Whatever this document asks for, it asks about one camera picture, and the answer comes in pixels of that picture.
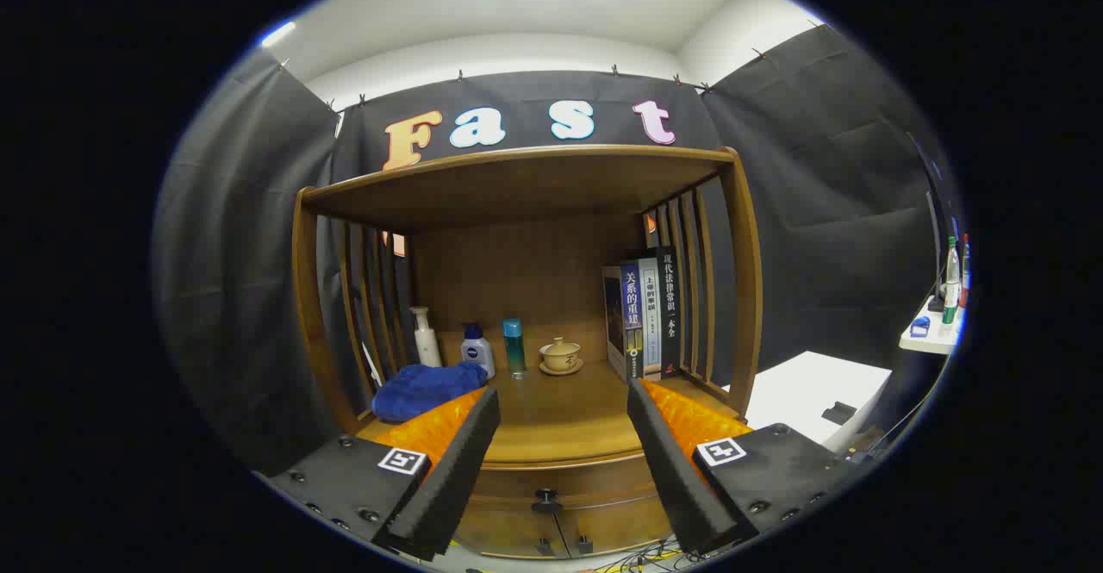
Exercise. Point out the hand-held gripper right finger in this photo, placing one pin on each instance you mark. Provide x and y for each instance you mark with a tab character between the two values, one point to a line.
672	470

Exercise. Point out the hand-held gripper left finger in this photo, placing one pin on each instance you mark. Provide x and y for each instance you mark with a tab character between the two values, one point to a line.
457	470

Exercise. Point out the wooden drawer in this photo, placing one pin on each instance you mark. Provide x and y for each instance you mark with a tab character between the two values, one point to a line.
595	487

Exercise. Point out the wooden countertop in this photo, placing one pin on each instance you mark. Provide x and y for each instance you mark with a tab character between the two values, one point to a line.
560	409

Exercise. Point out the white drawer unit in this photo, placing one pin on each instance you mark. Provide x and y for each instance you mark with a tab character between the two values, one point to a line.
810	383

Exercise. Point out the wooden cabinet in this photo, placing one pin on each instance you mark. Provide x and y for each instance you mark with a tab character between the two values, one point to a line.
517	185

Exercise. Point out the blue towel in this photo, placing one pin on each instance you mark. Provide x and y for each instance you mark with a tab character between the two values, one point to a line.
422	388

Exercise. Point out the white blue-capped lotion bottle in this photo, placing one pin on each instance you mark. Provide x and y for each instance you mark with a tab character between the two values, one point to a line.
476	353

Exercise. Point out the white pump bottle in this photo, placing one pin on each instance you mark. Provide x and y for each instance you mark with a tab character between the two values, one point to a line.
426	345

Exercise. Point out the teal glass bottle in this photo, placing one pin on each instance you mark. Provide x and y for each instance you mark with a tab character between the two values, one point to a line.
514	349

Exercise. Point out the white-spined book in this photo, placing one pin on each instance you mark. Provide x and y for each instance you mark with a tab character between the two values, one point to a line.
651	323

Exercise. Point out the beige lidded tea cup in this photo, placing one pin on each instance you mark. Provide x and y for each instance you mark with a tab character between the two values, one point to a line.
561	358

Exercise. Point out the dark blue book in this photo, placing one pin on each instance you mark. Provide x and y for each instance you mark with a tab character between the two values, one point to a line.
616	323

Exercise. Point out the black book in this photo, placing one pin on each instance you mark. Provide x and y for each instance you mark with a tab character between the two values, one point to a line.
669	306

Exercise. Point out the small blue object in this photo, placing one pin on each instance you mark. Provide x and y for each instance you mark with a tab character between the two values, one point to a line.
920	326

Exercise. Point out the white side table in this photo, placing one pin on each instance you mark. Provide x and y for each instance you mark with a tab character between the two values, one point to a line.
931	336

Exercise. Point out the black backdrop cloth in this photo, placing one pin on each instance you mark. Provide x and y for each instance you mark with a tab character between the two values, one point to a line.
819	168

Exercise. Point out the red-capped bottle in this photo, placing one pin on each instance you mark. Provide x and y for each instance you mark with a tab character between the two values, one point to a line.
964	276

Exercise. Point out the dark monitor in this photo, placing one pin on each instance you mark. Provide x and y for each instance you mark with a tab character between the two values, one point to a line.
935	211

